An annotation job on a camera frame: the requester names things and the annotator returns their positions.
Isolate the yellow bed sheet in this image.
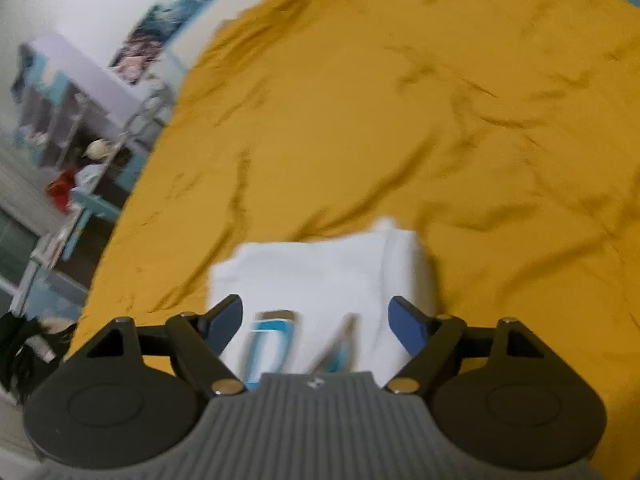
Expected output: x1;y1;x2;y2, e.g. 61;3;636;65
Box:
62;0;640;480

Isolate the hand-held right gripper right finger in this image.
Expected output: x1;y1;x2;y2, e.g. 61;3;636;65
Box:
385;295;547;397

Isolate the pale purple cabinet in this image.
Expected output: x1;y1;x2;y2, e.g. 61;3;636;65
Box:
11;31;132;171

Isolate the metal shelf rack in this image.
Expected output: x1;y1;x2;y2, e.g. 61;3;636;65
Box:
10;77;173;321

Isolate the cream hat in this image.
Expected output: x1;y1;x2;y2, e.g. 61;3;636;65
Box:
82;139;115;162

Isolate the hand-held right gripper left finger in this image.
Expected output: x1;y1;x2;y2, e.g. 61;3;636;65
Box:
87;294;247;397

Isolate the teal table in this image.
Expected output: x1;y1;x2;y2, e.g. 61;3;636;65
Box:
70;187;123;241

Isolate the red cloth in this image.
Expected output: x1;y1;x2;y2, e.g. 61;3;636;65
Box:
46;167;81;213

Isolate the dark clothes pile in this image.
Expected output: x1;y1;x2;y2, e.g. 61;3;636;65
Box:
0;310;78;403

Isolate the purple figure wall poster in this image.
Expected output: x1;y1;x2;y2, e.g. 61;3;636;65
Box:
108;20;177;86

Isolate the white t-shirt with blue print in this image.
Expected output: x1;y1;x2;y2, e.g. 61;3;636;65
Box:
207;217;441;393

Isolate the blue figure wall poster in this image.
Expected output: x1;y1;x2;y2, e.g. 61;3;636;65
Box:
144;0;202;37

